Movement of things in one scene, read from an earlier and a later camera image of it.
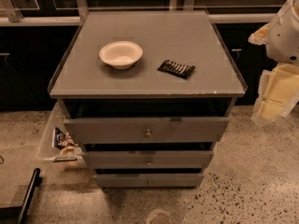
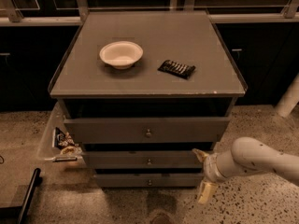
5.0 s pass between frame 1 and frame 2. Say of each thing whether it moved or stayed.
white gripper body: moved
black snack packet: stayed
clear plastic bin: stayed
